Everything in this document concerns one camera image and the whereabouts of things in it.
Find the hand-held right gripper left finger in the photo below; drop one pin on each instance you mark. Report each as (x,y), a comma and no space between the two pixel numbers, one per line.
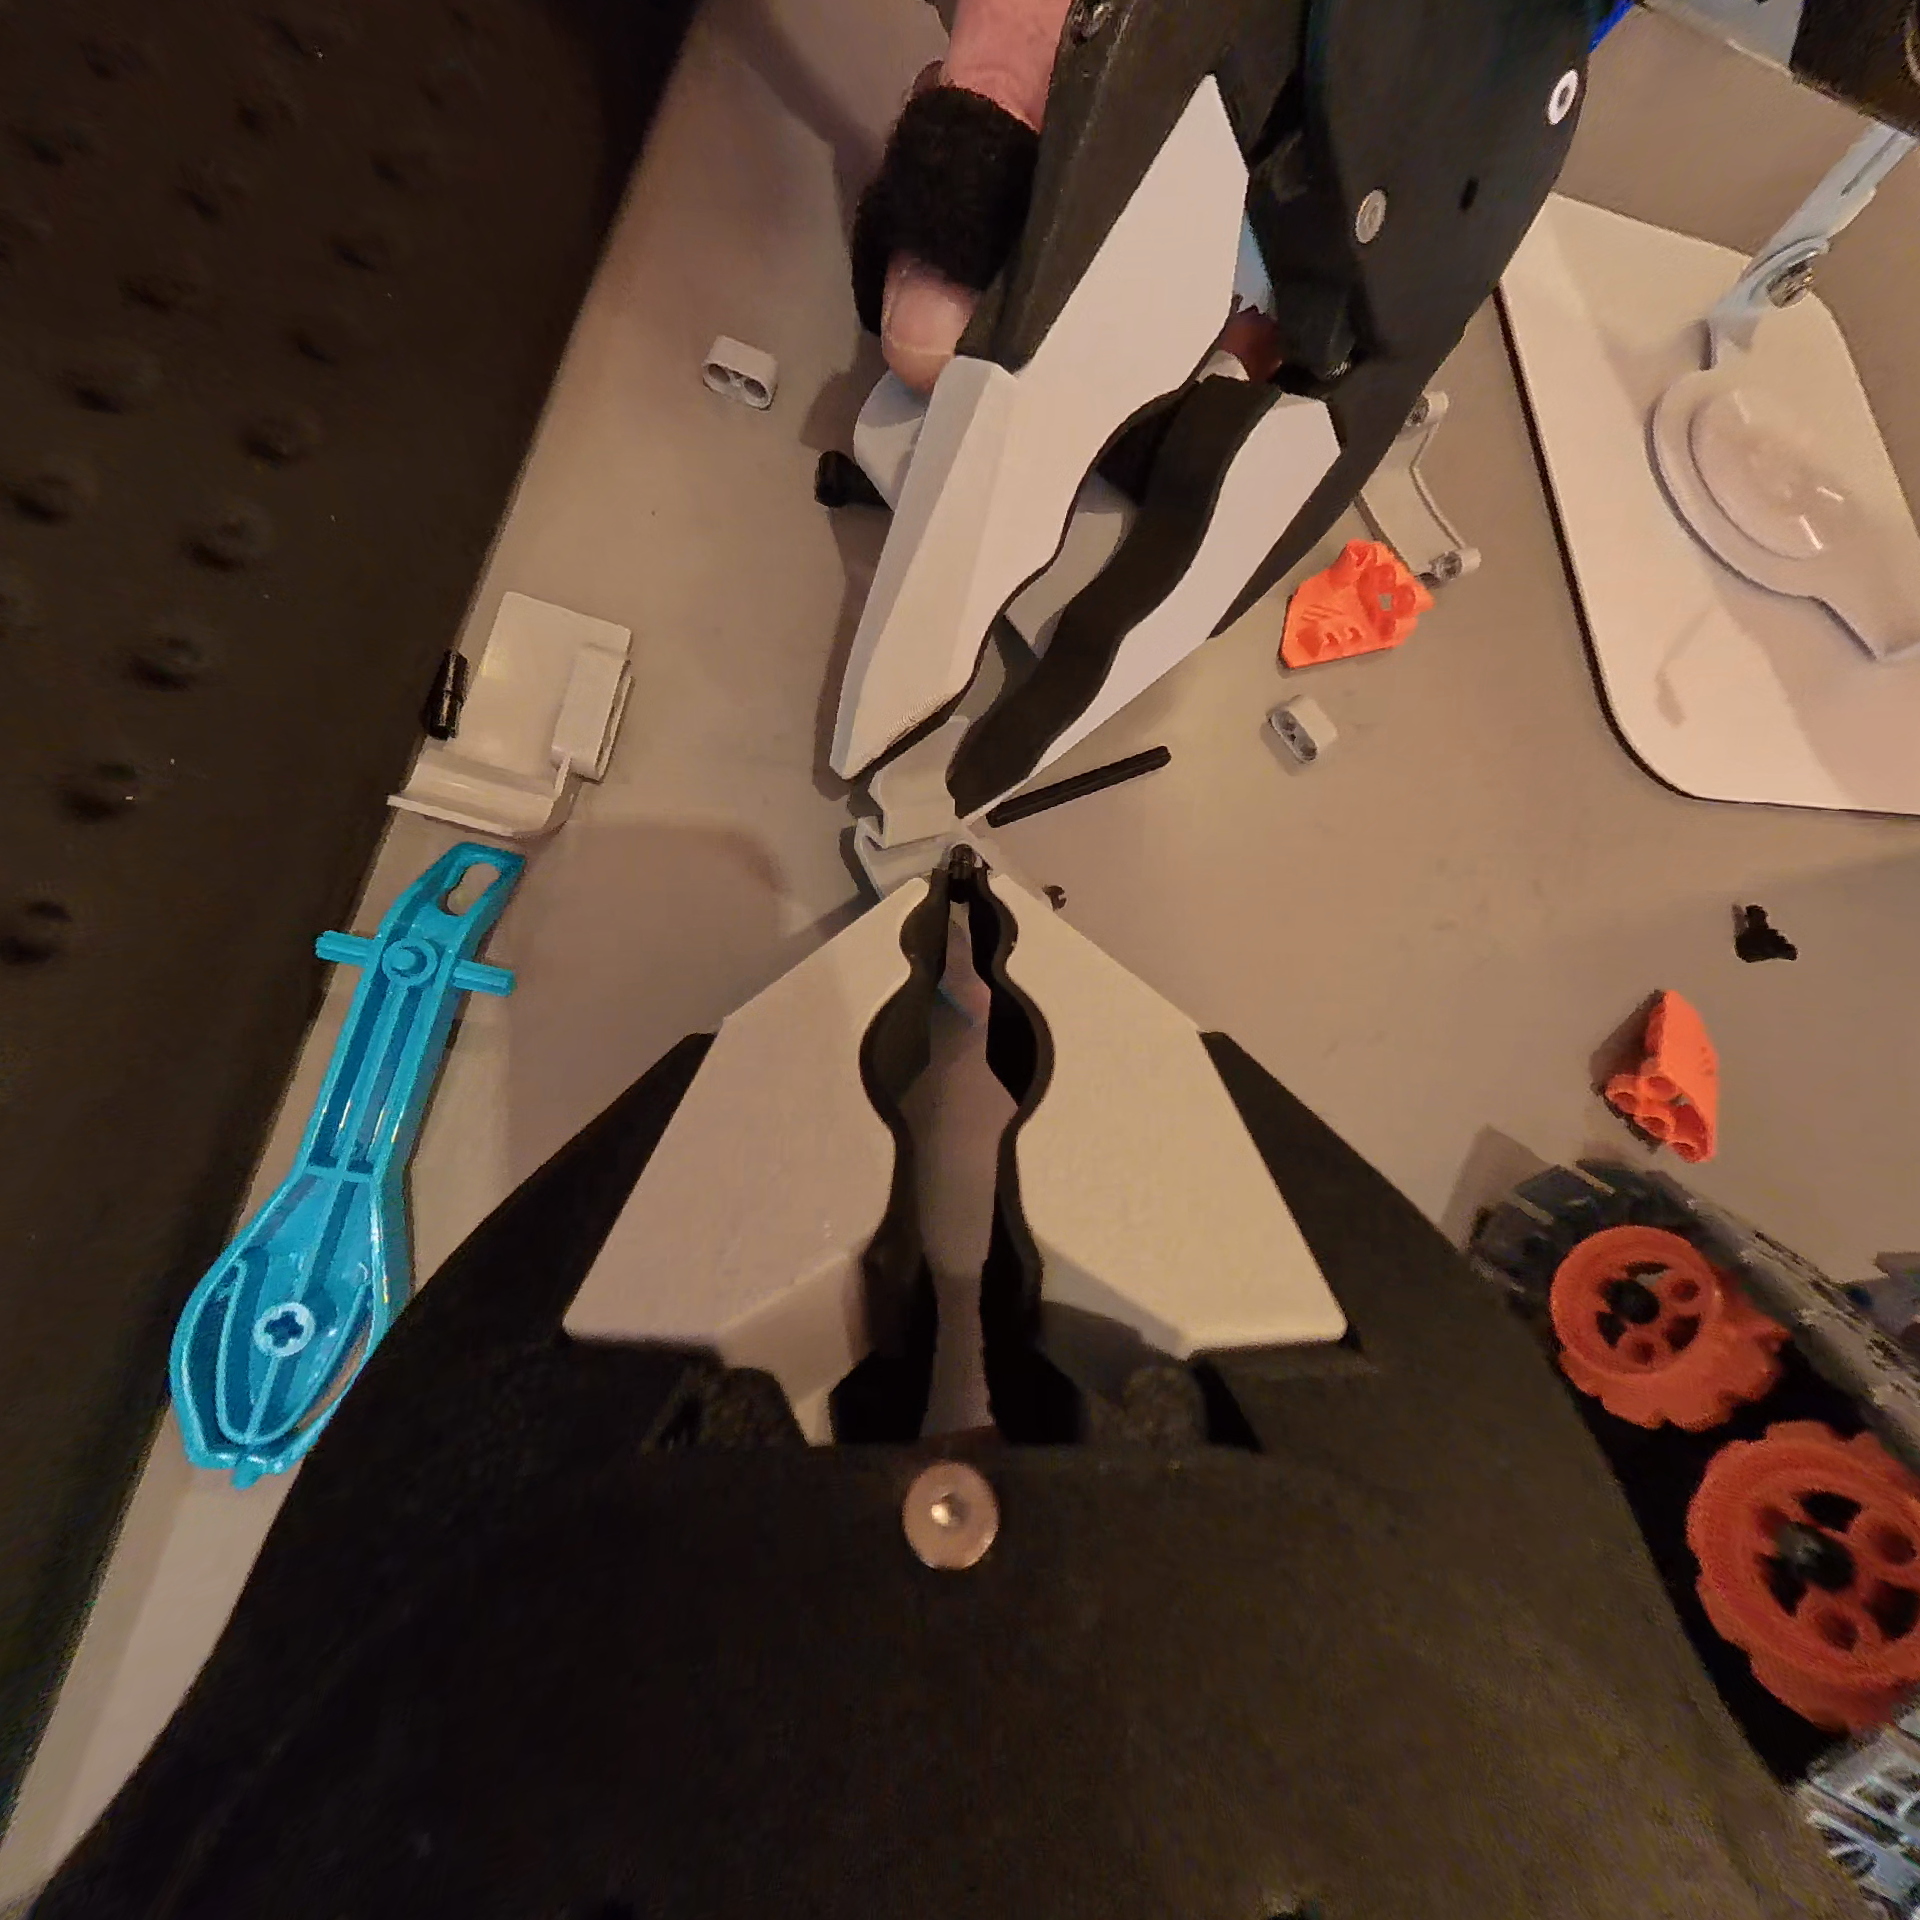
(736,1187)

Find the short black pin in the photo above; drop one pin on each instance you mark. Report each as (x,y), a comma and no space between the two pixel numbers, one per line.
(963,866)

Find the long black axle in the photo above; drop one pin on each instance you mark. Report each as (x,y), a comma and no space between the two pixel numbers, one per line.
(1080,787)

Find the grey curved panel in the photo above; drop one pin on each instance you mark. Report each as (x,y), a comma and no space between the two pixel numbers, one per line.
(1424,494)

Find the person's left hand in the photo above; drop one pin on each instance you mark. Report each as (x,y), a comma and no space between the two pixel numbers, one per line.
(931,324)

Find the grey orange tracked toy robot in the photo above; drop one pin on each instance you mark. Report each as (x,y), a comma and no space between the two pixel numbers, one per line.
(1800,1559)

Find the black perforated chair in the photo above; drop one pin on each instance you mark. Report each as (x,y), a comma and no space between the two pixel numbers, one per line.
(226,602)

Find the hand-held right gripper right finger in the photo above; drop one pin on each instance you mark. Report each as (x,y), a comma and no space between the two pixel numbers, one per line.
(1171,1201)

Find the grey curved panel assembly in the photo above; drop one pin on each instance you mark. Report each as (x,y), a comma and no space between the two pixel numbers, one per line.
(516,676)
(902,848)

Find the orange ribbed panel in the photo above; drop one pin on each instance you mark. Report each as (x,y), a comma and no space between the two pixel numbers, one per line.
(1349,616)

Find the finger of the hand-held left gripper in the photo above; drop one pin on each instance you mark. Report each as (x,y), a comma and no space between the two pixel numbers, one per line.
(1246,480)
(990,494)

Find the orange wedge panel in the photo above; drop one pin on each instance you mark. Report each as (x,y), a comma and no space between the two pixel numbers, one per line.
(1671,1057)

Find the teal separator tool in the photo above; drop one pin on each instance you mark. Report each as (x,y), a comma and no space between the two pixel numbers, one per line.
(404,960)

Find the small grey connector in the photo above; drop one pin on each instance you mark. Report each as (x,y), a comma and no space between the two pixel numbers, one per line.
(1301,730)
(738,370)

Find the black bush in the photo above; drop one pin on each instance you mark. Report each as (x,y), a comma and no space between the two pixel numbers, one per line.
(844,480)

